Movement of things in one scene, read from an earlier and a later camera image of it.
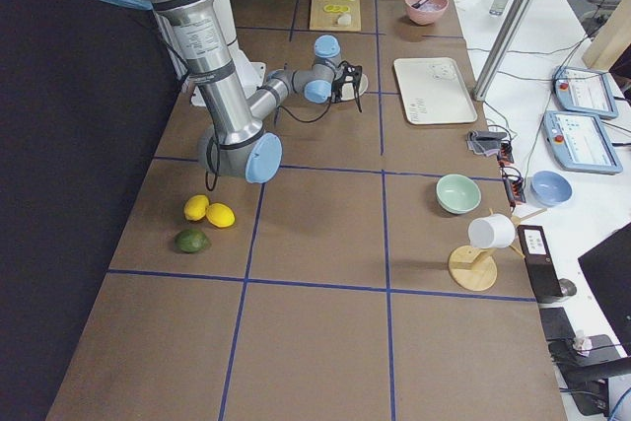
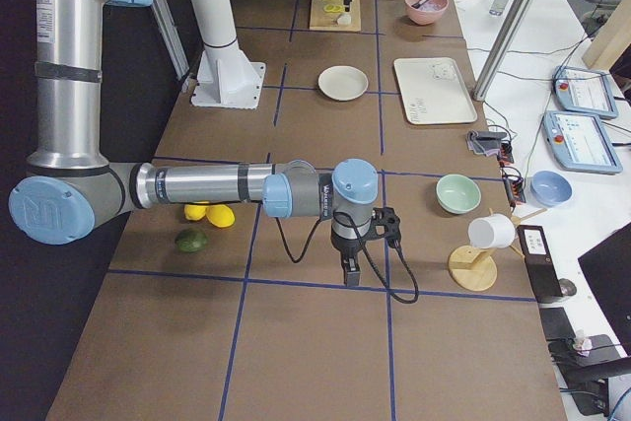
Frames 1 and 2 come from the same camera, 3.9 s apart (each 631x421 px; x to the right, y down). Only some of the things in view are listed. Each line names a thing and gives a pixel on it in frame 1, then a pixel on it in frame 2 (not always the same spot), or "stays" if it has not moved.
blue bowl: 549,188 stays
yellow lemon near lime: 195,207 stays
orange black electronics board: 512,177 stays
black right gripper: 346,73 to 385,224
